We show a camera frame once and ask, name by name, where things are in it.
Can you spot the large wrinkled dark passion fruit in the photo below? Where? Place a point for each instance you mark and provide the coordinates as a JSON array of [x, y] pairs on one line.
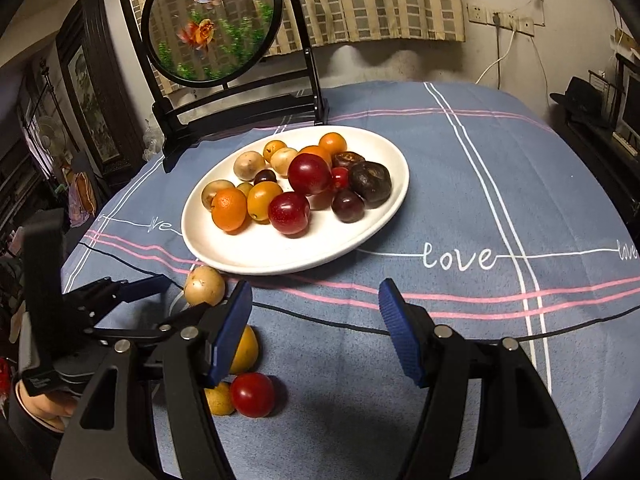
[[369, 183]]

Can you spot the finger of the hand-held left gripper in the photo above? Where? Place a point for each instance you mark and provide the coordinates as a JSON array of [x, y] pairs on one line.
[[140, 332], [145, 286]]

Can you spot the large brown round fruit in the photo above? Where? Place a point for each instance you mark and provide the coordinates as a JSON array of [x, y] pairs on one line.
[[212, 191]]

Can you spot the black hat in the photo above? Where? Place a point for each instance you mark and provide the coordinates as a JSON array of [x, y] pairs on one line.
[[582, 97]]

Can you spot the orange mandarin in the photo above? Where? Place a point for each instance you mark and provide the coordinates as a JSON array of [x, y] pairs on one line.
[[332, 143], [229, 209]]

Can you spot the black computer desk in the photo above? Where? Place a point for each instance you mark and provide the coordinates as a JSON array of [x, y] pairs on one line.
[[590, 145]]

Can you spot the smooth orange citrus fruit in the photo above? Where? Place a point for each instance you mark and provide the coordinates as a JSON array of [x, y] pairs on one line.
[[316, 150], [272, 149], [262, 200]]

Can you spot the small wrinkled dark passion fruit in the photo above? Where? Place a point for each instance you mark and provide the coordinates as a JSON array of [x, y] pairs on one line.
[[348, 159]]

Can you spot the electric fan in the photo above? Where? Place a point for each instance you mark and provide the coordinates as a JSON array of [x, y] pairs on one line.
[[50, 132]]

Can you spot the white oval plate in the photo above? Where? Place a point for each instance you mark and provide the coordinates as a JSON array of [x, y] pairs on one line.
[[310, 250]]

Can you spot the beige checked curtain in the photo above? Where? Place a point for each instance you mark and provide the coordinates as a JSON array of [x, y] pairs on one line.
[[375, 0]]

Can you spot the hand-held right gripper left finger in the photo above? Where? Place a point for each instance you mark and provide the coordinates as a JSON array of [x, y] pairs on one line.
[[227, 340]]

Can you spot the yellow-green plum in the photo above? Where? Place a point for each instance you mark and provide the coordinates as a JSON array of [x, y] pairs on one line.
[[246, 350]]

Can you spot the dark purple plum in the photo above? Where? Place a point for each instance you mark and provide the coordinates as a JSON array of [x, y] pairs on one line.
[[265, 176], [347, 206]]

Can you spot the clear plastic bags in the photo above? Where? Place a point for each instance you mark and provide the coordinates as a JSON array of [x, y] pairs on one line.
[[150, 147]]

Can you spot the white wall socket row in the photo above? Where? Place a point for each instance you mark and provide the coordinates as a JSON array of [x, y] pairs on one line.
[[477, 12]]

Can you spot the blue striped tablecloth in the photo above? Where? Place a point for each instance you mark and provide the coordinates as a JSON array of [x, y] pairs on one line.
[[475, 185]]

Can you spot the small tan round fruit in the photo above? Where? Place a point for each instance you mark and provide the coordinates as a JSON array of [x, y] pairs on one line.
[[284, 161]]

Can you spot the dark framed landscape painting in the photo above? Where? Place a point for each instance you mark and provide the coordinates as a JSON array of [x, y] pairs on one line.
[[90, 105]]

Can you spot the round goldfish table screen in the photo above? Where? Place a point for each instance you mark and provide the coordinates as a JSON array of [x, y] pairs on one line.
[[210, 25]]

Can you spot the small red plum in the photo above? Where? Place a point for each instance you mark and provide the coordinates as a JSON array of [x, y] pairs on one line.
[[341, 176]]

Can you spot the orange and purple cloth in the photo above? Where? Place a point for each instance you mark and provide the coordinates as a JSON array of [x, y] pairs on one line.
[[80, 195]]

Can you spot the computer monitor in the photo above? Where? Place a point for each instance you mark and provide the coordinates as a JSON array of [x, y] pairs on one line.
[[631, 105]]

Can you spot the person's left forearm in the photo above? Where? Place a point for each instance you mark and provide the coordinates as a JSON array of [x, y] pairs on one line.
[[25, 445]]

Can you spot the person's left hand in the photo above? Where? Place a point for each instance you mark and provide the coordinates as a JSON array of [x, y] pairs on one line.
[[45, 407]]

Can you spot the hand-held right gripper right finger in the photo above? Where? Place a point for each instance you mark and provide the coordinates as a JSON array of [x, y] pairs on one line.
[[402, 335]]

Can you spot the small yellow-green fruit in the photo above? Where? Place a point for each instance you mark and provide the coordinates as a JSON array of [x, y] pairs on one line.
[[245, 187], [220, 402]]

